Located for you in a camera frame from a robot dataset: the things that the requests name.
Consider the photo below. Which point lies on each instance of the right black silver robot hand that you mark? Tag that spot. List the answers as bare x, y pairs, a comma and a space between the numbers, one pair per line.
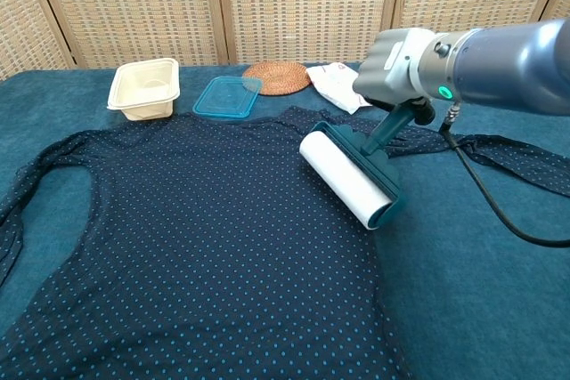
387, 68

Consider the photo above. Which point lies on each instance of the round brown rattan coaster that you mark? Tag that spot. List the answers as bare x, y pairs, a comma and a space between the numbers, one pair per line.
276, 79

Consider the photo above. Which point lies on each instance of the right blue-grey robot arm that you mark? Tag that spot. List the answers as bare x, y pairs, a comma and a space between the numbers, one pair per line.
512, 64

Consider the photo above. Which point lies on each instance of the teal white lint roller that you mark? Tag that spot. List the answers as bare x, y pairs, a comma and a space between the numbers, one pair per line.
347, 180

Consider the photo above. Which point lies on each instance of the clear blue plastic lid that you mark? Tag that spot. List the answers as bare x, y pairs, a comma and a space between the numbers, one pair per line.
227, 97

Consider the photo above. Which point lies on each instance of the navy polka dot shirt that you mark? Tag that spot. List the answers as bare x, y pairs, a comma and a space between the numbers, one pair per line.
200, 242

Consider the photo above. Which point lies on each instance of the blue plush table cover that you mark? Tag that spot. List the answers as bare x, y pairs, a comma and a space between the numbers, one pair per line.
490, 309

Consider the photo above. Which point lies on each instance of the white plastic packet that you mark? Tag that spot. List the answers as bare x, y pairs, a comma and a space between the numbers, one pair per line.
334, 86

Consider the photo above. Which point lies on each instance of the cream plastic food container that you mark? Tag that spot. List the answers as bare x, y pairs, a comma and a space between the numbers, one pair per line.
142, 86

